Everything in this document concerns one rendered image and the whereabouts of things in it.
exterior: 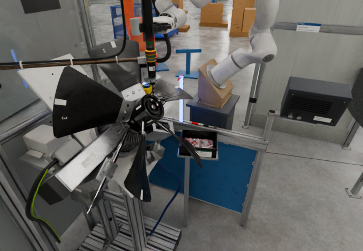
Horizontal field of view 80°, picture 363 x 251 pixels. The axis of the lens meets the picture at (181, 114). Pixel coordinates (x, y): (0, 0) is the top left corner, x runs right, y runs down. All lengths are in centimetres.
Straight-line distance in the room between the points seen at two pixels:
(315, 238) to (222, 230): 70
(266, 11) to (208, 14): 893
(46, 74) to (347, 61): 256
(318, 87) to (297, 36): 146
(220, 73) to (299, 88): 50
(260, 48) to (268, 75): 145
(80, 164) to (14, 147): 67
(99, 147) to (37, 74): 40
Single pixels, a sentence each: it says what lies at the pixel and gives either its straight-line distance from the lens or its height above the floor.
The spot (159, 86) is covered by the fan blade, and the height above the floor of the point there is 118.
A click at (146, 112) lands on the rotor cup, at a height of 123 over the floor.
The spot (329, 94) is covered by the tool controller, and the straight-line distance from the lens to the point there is 119.
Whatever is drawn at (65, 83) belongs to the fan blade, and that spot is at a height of 139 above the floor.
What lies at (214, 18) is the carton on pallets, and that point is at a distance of 1007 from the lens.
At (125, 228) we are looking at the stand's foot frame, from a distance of 188.
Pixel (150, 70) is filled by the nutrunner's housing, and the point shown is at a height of 134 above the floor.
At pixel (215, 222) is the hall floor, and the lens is 198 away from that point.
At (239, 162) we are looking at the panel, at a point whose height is 64.
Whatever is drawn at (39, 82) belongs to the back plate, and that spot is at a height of 131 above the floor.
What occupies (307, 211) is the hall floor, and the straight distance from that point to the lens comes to 229.
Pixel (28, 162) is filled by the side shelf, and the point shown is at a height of 86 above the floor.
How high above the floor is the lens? 166
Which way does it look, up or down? 32 degrees down
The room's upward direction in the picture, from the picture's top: straight up
